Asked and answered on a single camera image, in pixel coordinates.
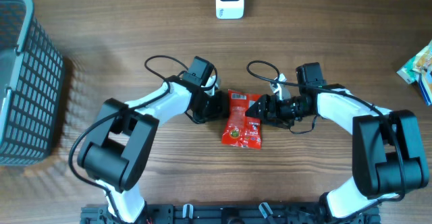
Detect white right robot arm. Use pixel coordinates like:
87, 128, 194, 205
246, 62, 429, 223

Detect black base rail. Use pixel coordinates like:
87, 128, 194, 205
80, 202, 381, 224

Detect teal tissue pack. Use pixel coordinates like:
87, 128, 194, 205
397, 57, 418, 84

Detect black left camera cable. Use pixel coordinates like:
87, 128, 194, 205
67, 55, 219, 223

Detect black right camera cable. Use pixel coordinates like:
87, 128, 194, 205
246, 60, 406, 223

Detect black camera cable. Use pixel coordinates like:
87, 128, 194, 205
67, 55, 219, 223
246, 60, 406, 223

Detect yellow cracker bag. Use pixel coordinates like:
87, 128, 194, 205
413, 42, 431, 106

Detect red snack bag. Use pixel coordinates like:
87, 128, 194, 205
221, 90, 262, 149

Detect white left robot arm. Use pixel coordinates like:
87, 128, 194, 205
68, 57, 229, 223

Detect grey plastic basket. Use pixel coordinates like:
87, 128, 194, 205
1, 0, 65, 166

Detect white barcode scanner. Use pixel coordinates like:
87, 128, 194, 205
215, 0, 245, 20

